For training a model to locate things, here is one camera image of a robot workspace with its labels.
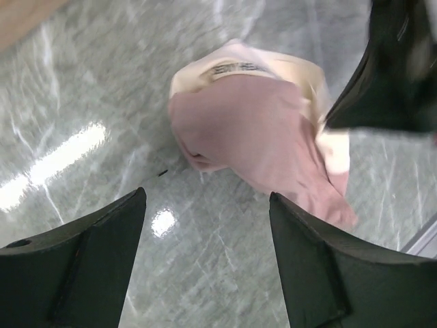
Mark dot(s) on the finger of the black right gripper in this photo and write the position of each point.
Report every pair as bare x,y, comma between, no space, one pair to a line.
394,86

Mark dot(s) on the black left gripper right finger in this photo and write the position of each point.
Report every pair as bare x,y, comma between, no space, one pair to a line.
330,278

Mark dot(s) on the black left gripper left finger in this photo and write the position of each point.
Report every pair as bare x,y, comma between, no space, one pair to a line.
76,275

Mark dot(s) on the pink and cream underwear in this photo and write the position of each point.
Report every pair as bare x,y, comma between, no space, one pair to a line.
262,115

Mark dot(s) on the wooden hanging rack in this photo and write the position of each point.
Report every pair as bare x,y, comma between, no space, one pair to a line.
20,17

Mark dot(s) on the aluminium rail frame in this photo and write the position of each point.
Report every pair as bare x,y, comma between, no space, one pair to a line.
423,243

